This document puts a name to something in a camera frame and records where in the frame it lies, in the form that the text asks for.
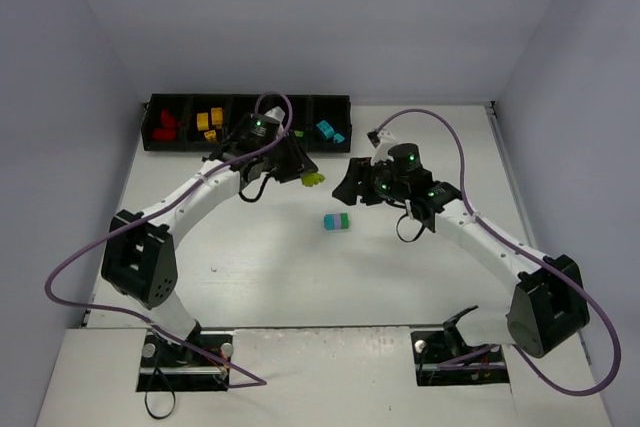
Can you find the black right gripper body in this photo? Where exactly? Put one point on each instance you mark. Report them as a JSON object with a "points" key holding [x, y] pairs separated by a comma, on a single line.
{"points": [[360, 182]]}

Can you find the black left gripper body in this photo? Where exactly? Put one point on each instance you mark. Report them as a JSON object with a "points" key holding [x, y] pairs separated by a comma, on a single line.
{"points": [[288, 161]]}

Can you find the lilac and lime lego stack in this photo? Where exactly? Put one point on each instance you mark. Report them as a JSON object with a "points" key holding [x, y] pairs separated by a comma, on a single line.
{"points": [[312, 179]]}

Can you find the orange butterfly lego block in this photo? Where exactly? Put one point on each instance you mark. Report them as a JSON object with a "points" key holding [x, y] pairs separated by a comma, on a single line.
{"points": [[217, 117]]}

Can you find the teal flower lego block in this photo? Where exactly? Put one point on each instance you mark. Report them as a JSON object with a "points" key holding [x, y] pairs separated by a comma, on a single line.
{"points": [[325, 130]]}

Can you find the small orange lego brick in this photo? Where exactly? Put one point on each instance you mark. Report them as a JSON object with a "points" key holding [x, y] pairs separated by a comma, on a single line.
{"points": [[210, 136]]}

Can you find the teal lilac green lego stack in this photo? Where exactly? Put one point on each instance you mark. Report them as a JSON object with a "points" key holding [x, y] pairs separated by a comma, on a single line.
{"points": [[336, 222]]}

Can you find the yellow long lego brick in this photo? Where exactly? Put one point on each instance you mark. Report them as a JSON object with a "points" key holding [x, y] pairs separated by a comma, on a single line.
{"points": [[202, 121]]}

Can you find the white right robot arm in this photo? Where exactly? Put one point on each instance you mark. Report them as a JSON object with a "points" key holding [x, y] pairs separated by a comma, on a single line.
{"points": [[545, 309]]}

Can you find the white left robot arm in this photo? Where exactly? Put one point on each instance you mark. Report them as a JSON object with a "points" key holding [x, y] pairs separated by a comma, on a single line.
{"points": [[140, 257]]}

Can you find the red legos in bin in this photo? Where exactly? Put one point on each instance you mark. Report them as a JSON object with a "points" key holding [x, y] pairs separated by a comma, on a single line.
{"points": [[167, 130]]}

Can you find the black divided bin row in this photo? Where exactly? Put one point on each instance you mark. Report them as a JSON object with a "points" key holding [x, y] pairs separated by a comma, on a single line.
{"points": [[308, 110]]}

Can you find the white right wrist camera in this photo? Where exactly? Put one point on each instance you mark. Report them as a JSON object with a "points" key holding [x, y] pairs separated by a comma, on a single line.
{"points": [[382, 140]]}

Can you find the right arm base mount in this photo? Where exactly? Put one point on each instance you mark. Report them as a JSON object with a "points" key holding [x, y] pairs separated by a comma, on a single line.
{"points": [[440, 362]]}

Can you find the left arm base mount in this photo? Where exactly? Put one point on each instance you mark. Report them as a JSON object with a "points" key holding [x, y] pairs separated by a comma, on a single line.
{"points": [[166, 367]]}

